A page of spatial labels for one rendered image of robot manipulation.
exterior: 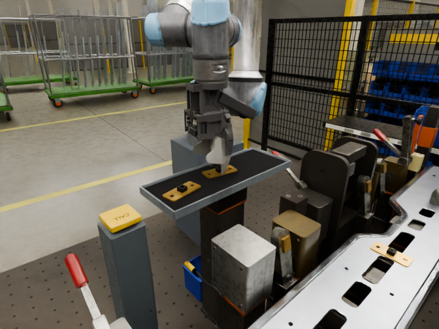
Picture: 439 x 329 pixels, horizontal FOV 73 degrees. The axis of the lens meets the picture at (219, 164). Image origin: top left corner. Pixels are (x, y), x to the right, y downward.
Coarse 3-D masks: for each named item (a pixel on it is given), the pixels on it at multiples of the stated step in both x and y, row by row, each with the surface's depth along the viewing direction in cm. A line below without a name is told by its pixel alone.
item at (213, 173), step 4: (216, 168) 72; (220, 168) 72; (228, 168) 74; (232, 168) 74; (204, 172) 72; (208, 172) 72; (212, 172) 72; (216, 172) 72; (220, 172) 72; (228, 172) 72; (232, 172) 72; (208, 176) 70; (212, 176) 70; (216, 176) 70
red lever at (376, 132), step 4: (372, 132) 109; (376, 132) 108; (380, 132) 108; (380, 136) 108; (384, 136) 107; (384, 140) 107; (388, 140) 107; (388, 144) 107; (392, 144) 106; (392, 148) 106; (396, 148) 106; (396, 152) 105; (400, 152) 105
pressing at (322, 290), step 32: (416, 192) 96; (352, 256) 69; (416, 256) 69; (320, 288) 60; (384, 288) 60; (416, 288) 60; (256, 320) 53; (288, 320) 53; (320, 320) 54; (352, 320) 53; (384, 320) 53
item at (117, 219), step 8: (120, 208) 58; (128, 208) 58; (104, 216) 55; (112, 216) 55; (120, 216) 55; (128, 216) 55; (136, 216) 55; (104, 224) 55; (112, 224) 53; (120, 224) 53; (128, 224) 54; (112, 232) 52
